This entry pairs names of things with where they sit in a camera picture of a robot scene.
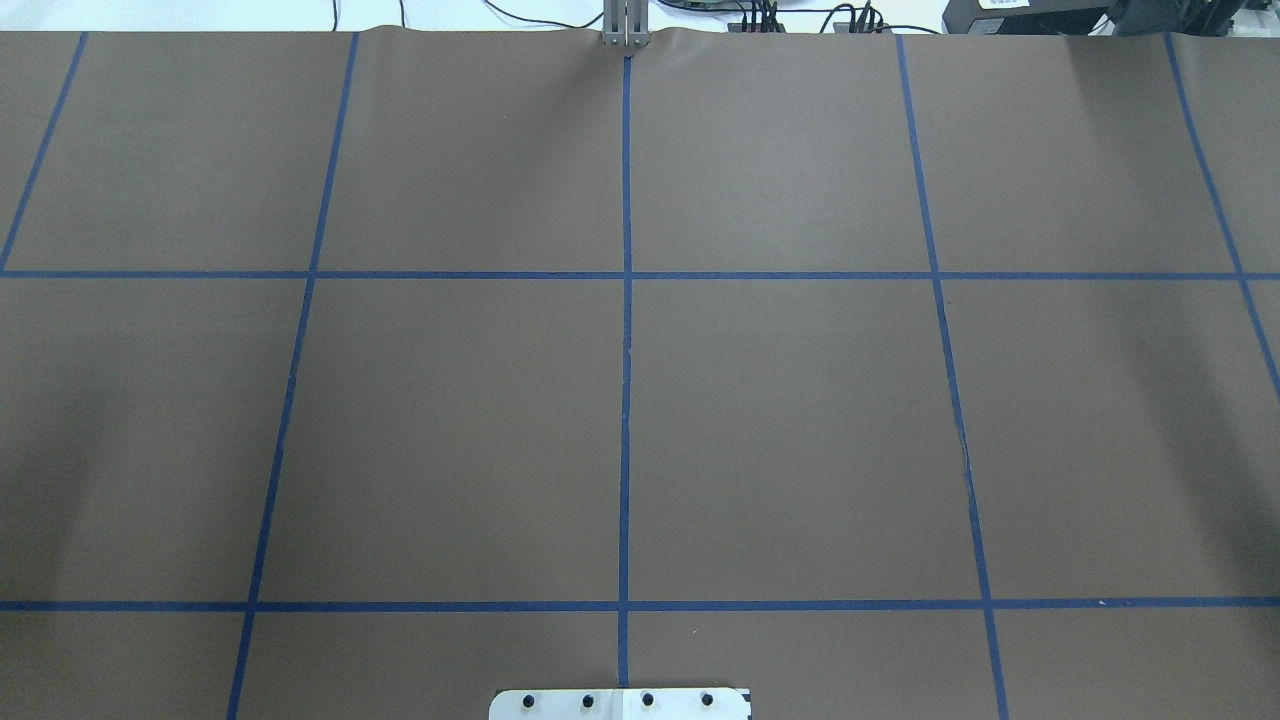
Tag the white camera pillar with base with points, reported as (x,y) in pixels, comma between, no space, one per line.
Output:
(623,703)

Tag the aluminium frame post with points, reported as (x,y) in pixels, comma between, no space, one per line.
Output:
(625,23)

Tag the black box with label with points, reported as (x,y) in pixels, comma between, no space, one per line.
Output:
(1070,18)

